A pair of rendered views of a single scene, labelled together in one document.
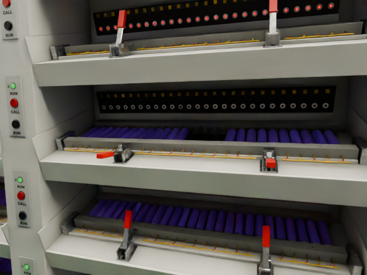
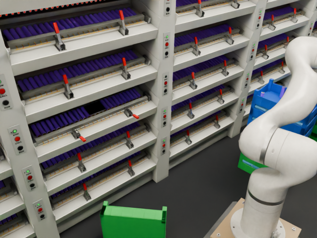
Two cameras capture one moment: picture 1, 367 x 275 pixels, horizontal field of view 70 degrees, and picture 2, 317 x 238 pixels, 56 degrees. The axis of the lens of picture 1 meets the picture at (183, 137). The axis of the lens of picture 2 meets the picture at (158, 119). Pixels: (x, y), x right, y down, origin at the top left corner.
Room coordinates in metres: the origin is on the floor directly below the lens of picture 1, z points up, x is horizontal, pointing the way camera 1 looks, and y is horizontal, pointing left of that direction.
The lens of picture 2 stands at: (-0.35, 0.75, 1.32)
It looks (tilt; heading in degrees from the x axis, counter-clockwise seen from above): 34 degrees down; 304
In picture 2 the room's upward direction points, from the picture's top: 1 degrees clockwise
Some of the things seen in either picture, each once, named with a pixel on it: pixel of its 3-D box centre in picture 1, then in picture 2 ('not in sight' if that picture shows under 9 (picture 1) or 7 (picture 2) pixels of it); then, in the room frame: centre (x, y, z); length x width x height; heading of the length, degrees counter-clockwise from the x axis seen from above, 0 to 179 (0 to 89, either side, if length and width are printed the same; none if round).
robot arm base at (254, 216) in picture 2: not in sight; (261, 211); (-0.27, -0.01, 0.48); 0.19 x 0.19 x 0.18
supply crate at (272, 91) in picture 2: not in sight; (287, 99); (-0.15, -0.78, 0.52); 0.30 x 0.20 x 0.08; 172
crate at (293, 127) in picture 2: not in sight; (283, 112); (-0.15, -0.78, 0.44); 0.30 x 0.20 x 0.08; 172
